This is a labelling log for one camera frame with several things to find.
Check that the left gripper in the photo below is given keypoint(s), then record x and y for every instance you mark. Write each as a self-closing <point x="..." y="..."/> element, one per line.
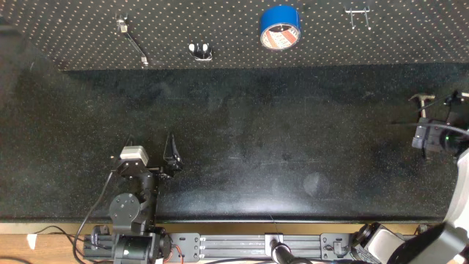
<point x="132" y="169"/>

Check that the hammer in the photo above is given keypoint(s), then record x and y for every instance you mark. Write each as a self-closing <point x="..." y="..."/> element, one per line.
<point x="421" y="98"/>

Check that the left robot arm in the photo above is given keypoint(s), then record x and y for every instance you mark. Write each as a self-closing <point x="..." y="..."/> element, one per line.
<point x="126" y="210"/>

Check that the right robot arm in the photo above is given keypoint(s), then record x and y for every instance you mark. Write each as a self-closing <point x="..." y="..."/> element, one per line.
<point x="456" y="205"/>

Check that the black pegboard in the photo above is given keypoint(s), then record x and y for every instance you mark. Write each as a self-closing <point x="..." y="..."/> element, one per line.
<point x="73" y="33"/>

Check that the wrench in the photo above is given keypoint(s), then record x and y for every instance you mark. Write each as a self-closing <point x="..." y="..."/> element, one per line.
<point x="132" y="43"/>

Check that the white-tipped metal hook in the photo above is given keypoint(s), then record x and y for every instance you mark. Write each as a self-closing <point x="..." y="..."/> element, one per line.
<point x="200" y="51"/>

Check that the white tape piece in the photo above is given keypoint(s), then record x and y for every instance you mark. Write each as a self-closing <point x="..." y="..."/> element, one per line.
<point x="32" y="241"/>

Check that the roll of blue tape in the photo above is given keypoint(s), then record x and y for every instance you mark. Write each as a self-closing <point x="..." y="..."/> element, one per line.
<point x="280" y="22"/>

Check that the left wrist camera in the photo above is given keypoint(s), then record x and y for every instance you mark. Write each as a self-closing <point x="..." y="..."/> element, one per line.
<point x="134" y="154"/>

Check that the mounting rail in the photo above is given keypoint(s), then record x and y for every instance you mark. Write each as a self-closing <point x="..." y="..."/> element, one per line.
<point x="234" y="247"/>

